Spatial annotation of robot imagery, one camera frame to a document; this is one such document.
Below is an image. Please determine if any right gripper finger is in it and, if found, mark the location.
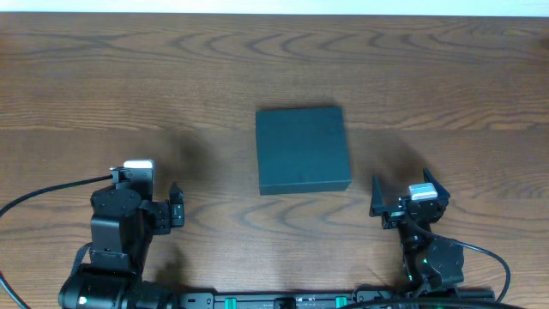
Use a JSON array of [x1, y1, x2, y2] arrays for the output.
[[369, 174, 386, 217], [423, 167, 450, 200]]

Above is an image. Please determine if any dark green gift box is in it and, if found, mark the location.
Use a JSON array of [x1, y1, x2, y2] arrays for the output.
[[256, 106, 352, 196]]

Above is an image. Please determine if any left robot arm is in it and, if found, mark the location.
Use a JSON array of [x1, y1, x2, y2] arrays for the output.
[[58, 184, 184, 309]]

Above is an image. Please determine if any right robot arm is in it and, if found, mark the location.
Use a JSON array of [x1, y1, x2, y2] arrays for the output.
[[369, 169, 464, 297]]

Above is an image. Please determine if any black mounting rail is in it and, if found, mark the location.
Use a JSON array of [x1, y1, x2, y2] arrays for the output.
[[178, 286, 497, 309]]

